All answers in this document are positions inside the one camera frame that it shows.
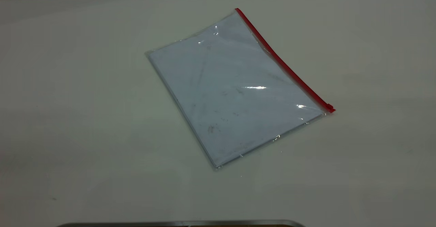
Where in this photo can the red zipper slider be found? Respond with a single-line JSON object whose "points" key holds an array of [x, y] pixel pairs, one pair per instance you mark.
{"points": [[329, 107]]}

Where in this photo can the clear plastic bag red zipper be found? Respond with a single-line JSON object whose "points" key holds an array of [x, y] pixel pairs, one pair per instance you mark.
{"points": [[238, 91]]}

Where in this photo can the grey metal bar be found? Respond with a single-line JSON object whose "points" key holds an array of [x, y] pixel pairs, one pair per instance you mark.
{"points": [[170, 224]]}

